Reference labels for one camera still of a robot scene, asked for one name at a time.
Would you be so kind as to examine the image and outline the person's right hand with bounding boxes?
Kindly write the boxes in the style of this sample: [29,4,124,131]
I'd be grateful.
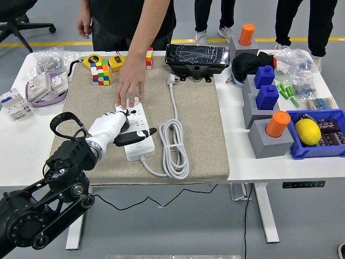
[76,13,93,39]

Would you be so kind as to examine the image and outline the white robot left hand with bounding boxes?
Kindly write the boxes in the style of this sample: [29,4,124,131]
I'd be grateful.
[87,108,158,148]

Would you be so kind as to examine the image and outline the person's left hand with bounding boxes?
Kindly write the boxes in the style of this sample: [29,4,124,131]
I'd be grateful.
[115,56,147,110]

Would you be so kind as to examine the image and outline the multicoloured puzzle cube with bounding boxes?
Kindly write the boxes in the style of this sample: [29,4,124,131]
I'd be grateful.
[90,60,113,86]
[146,47,154,70]

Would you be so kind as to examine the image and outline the white power strip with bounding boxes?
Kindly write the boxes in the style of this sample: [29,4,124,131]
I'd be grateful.
[115,101,156,162]

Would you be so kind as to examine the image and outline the thin black adapter cord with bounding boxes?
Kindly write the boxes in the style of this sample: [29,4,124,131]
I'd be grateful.
[91,184,218,211]

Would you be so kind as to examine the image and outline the small yellow tape measure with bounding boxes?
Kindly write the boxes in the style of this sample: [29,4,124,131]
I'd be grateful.
[108,54,126,73]

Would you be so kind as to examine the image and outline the small clear plastic bag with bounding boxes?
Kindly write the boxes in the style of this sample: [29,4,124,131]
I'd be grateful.
[63,50,83,65]

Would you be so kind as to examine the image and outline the large yellow tape measure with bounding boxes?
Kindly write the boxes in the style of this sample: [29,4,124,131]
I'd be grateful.
[66,53,105,80]

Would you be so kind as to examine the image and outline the person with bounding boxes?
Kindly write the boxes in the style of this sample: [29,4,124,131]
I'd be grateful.
[194,0,237,45]
[274,0,338,71]
[76,0,177,110]

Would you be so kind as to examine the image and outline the clear bag of screws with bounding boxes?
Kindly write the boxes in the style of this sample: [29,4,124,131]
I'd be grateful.
[26,45,66,80]

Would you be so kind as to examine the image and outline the lilac oval tray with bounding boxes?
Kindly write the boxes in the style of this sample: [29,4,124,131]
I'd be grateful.
[25,72,68,108]

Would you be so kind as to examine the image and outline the black film-wrapped device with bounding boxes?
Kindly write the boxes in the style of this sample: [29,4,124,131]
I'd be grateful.
[164,44,231,83]

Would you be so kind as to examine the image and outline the black office chair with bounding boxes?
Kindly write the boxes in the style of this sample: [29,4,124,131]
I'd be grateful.
[0,0,57,53]

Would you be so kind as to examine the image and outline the grey-brown mat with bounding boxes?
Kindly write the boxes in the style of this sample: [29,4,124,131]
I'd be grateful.
[50,56,230,187]

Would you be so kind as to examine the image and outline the white circuit breaker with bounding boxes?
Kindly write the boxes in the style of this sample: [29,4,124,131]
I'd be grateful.
[0,87,32,120]

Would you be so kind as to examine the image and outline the white blue-rimmed object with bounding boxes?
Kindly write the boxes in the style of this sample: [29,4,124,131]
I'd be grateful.
[231,69,247,88]

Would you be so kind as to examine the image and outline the grey block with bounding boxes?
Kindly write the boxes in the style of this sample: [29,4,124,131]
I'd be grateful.
[242,93,281,130]
[229,35,259,59]
[247,118,295,159]
[241,74,261,102]

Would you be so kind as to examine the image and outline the black cloth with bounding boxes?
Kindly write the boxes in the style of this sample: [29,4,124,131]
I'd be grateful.
[231,52,275,83]

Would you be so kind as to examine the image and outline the white table leg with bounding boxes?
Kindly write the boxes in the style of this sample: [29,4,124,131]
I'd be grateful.
[65,186,94,250]
[254,183,280,244]

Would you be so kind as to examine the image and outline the orange cylinder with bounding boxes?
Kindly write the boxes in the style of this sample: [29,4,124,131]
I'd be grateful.
[265,110,291,138]
[239,23,256,46]

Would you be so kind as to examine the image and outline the blue block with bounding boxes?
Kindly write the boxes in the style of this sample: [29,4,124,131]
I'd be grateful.
[255,84,280,111]
[254,65,276,90]

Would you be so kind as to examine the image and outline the grey box under table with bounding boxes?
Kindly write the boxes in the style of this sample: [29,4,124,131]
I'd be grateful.
[229,183,253,202]

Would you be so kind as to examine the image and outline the large clear bag blue parts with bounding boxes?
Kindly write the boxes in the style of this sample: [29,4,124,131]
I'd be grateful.
[273,47,323,81]

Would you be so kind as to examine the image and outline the small clear bag blue parts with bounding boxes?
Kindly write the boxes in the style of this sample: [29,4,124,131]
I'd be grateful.
[292,80,318,99]

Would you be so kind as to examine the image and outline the yellow lemon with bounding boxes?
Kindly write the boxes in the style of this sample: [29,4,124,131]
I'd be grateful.
[294,119,322,147]

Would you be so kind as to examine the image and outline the clear bag of resistors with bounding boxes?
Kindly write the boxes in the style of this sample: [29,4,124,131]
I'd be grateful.
[306,96,337,111]

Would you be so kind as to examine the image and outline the blue plastic bin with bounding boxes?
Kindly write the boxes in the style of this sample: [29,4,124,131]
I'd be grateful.
[286,108,345,160]

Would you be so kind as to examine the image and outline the black table control panel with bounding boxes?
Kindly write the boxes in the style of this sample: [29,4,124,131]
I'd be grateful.
[282,180,326,189]

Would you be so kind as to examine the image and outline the dark brown capacitor pack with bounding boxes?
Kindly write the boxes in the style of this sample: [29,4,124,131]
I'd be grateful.
[318,118,345,147]

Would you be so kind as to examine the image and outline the white power strip cable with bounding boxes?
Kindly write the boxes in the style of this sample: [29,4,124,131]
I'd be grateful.
[139,73,190,180]

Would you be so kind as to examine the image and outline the small white wall socket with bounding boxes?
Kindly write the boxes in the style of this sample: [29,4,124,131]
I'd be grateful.
[49,72,68,94]

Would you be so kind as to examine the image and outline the large white wall socket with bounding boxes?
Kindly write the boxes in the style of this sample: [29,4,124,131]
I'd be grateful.
[28,71,52,103]

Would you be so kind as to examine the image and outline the black floor cable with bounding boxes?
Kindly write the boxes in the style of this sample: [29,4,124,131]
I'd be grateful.
[244,183,254,259]

